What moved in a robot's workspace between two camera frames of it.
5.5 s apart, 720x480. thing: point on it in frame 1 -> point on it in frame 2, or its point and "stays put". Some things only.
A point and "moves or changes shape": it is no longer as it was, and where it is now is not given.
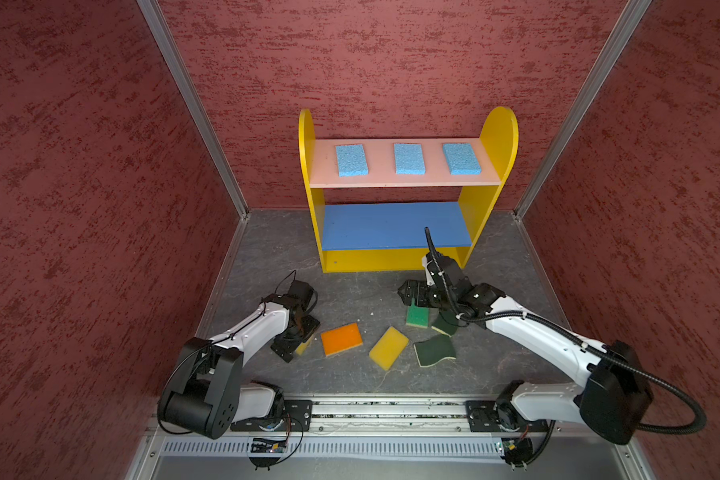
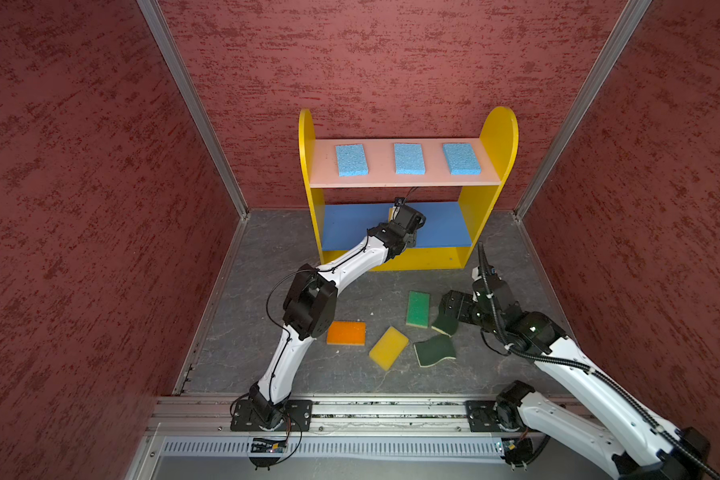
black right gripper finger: [406, 295] -> [447, 311]
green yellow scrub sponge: [417, 316] stays put
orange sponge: [341, 339] moves or changes shape
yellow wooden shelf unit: [396, 237] stays put
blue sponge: [409, 159] stays put
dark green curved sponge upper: [447, 321] stays put
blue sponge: [351, 160] stays put
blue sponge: [461, 159] stays put
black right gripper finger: [408, 289] -> [452, 300]
